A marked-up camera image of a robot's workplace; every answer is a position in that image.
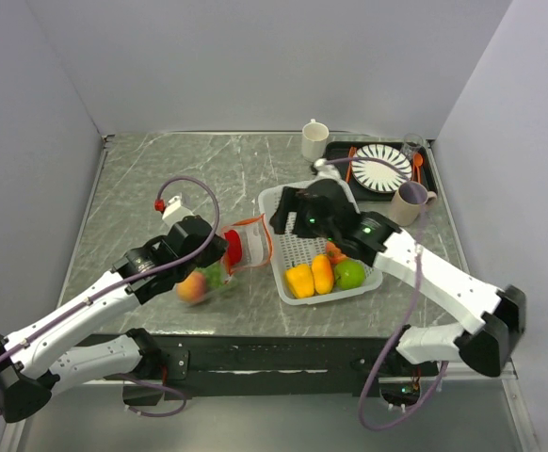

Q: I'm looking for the beige mug purple inside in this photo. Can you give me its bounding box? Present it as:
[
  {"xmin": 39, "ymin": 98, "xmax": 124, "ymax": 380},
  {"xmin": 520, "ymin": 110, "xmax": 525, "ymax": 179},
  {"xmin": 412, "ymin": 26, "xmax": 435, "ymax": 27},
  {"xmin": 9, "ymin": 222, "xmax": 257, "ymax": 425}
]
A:
[{"xmin": 388, "ymin": 181, "xmax": 437, "ymax": 227}]

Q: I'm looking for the peach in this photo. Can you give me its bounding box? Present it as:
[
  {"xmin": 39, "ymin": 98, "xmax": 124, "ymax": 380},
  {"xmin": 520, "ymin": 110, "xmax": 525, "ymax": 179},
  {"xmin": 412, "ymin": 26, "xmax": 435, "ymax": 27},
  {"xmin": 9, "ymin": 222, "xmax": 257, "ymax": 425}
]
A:
[
  {"xmin": 176, "ymin": 271, "xmax": 207, "ymax": 305},
  {"xmin": 325, "ymin": 241, "xmax": 347, "ymax": 266}
]

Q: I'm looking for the orange plastic spoon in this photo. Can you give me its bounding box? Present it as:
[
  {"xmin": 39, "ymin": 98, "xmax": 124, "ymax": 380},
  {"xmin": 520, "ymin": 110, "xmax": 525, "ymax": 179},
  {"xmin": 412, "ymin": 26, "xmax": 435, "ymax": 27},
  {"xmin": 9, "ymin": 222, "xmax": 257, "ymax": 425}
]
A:
[{"xmin": 412, "ymin": 153, "xmax": 424, "ymax": 184}]

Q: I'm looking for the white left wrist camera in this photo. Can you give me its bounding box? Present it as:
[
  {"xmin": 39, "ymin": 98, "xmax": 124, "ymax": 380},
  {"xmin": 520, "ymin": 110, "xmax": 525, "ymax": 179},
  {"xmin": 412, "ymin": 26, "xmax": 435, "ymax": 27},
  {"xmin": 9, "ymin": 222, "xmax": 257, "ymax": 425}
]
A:
[{"xmin": 154, "ymin": 193, "xmax": 194, "ymax": 229}]

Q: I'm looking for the black white striped plate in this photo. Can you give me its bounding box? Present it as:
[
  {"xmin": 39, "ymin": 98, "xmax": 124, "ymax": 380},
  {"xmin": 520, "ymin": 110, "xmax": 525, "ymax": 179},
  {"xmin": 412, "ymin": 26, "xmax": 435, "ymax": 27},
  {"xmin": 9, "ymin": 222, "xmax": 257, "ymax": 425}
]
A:
[{"xmin": 352, "ymin": 144, "xmax": 412, "ymax": 194}]

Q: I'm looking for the white plastic perforated basket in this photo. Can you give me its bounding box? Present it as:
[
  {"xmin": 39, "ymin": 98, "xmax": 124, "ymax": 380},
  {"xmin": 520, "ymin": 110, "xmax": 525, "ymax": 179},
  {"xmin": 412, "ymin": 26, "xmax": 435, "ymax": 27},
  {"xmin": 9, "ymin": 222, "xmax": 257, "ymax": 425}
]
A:
[{"xmin": 258, "ymin": 179, "xmax": 382, "ymax": 305}]

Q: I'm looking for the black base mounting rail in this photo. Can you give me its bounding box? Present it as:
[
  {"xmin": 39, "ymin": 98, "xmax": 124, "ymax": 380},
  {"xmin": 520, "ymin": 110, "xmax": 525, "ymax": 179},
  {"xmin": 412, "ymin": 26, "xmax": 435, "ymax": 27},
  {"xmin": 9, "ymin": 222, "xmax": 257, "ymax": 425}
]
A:
[{"xmin": 99, "ymin": 332, "xmax": 444, "ymax": 406}]

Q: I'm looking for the yellow bell pepper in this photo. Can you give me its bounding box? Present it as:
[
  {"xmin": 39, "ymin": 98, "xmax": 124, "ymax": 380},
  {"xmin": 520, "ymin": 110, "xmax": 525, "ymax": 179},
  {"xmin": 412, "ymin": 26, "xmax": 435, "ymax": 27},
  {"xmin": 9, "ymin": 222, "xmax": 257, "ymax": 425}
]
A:
[{"xmin": 284, "ymin": 264, "xmax": 315, "ymax": 299}]

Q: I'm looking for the green apple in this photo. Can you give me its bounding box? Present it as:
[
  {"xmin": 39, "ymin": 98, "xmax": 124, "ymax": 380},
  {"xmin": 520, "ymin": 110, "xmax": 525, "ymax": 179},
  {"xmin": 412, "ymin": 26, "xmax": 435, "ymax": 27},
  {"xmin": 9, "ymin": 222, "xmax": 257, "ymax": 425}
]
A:
[{"xmin": 333, "ymin": 259, "xmax": 366, "ymax": 290}]

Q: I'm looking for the orange plastic fork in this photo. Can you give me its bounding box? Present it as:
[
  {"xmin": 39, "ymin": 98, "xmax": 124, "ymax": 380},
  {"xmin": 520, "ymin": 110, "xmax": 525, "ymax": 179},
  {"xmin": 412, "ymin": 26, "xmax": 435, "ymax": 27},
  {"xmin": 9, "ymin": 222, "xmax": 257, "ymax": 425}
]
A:
[{"xmin": 345, "ymin": 146, "xmax": 357, "ymax": 183}]

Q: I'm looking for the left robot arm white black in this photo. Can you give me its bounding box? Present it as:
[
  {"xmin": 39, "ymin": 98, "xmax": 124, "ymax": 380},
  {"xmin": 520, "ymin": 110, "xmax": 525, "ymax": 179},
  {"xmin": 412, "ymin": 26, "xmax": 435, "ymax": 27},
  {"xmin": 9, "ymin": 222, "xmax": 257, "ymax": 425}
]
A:
[{"xmin": 0, "ymin": 216, "xmax": 228, "ymax": 423}]

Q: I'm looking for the black rectangular tray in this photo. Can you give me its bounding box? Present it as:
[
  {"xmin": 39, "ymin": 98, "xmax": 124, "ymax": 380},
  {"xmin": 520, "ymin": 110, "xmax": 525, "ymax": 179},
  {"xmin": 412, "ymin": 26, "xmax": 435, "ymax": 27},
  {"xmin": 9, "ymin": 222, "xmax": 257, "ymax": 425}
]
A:
[{"xmin": 324, "ymin": 141, "xmax": 438, "ymax": 202}]

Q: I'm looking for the red bell pepper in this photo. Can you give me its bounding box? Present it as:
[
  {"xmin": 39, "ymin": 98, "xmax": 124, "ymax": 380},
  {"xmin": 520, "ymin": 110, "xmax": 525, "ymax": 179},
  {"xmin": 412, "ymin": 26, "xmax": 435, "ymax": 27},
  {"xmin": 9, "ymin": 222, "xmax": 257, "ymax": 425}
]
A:
[{"xmin": 224, "ymin": 230, "xmax": 243, "ymax": 266}]

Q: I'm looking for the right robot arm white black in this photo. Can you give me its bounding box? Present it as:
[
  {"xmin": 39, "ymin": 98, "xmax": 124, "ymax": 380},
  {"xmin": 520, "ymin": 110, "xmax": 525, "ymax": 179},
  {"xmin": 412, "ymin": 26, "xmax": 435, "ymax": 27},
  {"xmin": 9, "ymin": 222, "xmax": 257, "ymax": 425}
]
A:
[{"xmin": 258, "ymin": 178, "xmax": 526, "ymax": 377}]

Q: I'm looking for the aluminium extrusion frame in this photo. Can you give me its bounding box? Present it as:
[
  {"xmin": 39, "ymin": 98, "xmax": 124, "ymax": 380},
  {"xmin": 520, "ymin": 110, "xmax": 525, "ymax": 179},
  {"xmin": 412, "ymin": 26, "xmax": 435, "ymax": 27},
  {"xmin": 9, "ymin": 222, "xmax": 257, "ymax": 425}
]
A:
[{"xmin": 0, "ymin": 134, "xmax": 520, "ymax": 452}]

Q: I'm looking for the orange yellow mango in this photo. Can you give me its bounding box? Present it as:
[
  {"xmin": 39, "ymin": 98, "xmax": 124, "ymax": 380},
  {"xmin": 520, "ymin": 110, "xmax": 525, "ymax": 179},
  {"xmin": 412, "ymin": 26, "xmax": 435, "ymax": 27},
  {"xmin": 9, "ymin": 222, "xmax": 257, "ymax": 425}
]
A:
[{"xmin": 311, "ymin": 254, "xmax": 335, "ymax": 295}]

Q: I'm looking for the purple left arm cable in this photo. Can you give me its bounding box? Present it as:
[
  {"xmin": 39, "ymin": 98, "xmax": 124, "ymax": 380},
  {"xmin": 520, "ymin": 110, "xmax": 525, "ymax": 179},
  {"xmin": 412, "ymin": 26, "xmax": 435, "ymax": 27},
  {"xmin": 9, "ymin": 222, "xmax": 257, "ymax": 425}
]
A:
[{"xmin": 0, "ymin": 176, "xmax": 221, "ymax": 420}]

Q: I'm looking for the white ceramic mug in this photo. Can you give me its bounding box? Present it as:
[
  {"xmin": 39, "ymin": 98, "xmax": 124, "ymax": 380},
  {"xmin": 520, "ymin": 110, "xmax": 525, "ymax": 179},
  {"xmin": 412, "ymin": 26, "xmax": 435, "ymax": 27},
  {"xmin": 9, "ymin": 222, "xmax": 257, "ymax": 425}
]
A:
[{"xmin": 301, "ymin": 119, "xmax": 330, "ymax": 163}]

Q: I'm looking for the clear zip bag orange zipper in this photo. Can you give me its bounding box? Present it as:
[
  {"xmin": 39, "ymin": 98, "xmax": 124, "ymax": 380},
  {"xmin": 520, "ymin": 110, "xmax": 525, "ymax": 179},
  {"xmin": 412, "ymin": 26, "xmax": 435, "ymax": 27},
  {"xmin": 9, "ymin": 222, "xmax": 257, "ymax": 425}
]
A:
[{"xmin": 203, "ymin": 214, "xmax": 273, "ymax": 301}]

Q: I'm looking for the clear glass cup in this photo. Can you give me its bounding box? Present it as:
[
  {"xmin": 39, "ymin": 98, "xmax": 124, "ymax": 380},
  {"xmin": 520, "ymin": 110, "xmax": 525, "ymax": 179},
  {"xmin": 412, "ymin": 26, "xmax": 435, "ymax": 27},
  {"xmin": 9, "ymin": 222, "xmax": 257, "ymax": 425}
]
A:
[{"xmin": 401, "ymin": 133, "xmax": 424, "ymax": 160}]

